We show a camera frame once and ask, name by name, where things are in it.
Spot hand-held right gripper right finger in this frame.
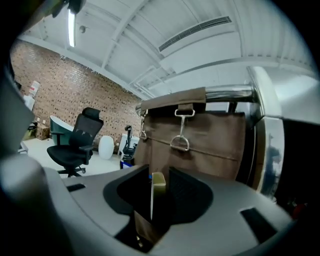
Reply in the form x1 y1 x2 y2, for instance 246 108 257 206
153 166 296 256

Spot ceiling air vent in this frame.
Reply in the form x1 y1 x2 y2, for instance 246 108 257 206
158 15 233 53

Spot white red wall poster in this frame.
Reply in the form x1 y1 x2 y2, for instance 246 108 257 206
29 80 41 97

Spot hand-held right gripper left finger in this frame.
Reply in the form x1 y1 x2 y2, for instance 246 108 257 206
42 163 154 256

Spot metal snap hook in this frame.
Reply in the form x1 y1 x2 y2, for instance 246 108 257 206
138 113 148 141
169 108 196 153

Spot white rounded stool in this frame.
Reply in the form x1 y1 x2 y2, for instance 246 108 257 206
97 135 116 159

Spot long ceiling light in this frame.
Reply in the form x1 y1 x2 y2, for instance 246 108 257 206
67 6 77 48

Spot white appliance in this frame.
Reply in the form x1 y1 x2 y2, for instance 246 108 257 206
23 95 36 111

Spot green bathtub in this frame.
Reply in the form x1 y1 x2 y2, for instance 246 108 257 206
49 115 76 146

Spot shelf unit with items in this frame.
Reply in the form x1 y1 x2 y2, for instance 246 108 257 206
234 65 320 201

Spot white card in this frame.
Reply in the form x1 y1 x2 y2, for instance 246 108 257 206
150 171 168 222

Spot dark brown housekeeping cart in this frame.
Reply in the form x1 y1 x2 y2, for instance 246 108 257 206
133 84 255 247

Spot cardboard box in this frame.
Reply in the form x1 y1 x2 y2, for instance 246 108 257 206
35 121 50 141

